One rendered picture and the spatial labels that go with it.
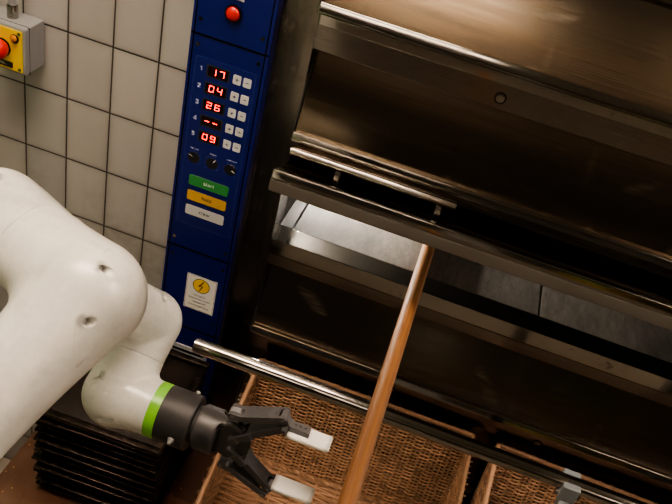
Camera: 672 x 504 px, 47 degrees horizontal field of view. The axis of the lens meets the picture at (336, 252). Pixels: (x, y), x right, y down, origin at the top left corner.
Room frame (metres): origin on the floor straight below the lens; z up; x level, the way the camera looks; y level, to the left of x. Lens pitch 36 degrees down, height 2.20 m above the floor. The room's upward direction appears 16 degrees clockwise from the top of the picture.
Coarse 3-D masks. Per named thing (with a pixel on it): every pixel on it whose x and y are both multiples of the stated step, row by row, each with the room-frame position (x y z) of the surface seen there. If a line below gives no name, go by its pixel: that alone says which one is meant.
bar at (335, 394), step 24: (216, 360) 1.00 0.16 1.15; (240, 360) 1.00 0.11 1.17; (288, 384) 0.98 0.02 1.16; (312, 384) 0.99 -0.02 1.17; (360, 408) 0.97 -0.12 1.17; (408, 432) 0.96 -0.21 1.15; (432, 432) 0.96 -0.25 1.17; (480, 456) 0.94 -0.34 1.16; (504, 456) 0.95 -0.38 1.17; (552, 480) 0.93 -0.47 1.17; (576, 480) 0.94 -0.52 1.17
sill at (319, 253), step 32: (288, 256) 1.37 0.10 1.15; (320, 256) 1.36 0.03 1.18; (352, 256) 1.39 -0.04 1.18; (384, 288) 1.35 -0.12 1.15; (448, 288) 1.37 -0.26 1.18; (480, 320) 1.32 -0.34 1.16; (512, 320) 1.33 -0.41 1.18; (544, 320) 1.36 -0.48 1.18; (576, 352) 1.30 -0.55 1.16; (608, 352) 1.31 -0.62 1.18; (640, 352) 1.34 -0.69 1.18
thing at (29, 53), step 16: (0, 16) 1.39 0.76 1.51; (32, 16) 1.43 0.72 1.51; (0, 32) 1.37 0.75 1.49; (16, 32) 1.37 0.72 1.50; (32, 32) 1.39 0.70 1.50; (16, 48) 1.37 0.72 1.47; (32, 48) 1.39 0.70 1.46; (0, 64) 1.37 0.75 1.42; (16, 64) 1.37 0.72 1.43; (32, 64) 1.39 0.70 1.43
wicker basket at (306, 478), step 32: (256, 384) 1.31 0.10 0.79; (320, 416) 1.29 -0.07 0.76; (352, 416) 1.29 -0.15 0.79; (416, 416) 1.29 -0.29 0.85; (256, 448) 1.26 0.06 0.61; (352, 448) 1.27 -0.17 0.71; (384, 448) 1.27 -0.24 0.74; (416, 448) 1.27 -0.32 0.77; (448, 448) 1.27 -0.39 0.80; (224, 480) 1.17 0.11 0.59; (320, 480) 1.24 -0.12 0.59; (384, 480) 1.24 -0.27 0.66; (416, 480) 1.24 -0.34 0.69; (448, 480) 1.25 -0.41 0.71
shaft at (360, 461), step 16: (432, 256) 1.45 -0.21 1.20; (416, 272) 1.36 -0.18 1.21; (416, 288) 1.30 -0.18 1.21; (416, 304) 1.26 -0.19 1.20; (400, 320) 1.19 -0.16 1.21; (400, 336) 1.14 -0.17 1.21; (400, 352) 1.10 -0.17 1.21; (384, 368) 1.05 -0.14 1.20; (384, 384) 1.00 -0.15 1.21; (384, 400) 0.97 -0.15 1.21; (368, 416) 0.92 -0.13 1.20; (368, 432) 0.89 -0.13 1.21; (368, 448) 0.85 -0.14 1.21; (352, 464) 0.82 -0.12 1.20; (368, 464) 0.83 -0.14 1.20; (352, 480) 0.78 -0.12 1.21; (352, 496) 0.75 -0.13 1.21
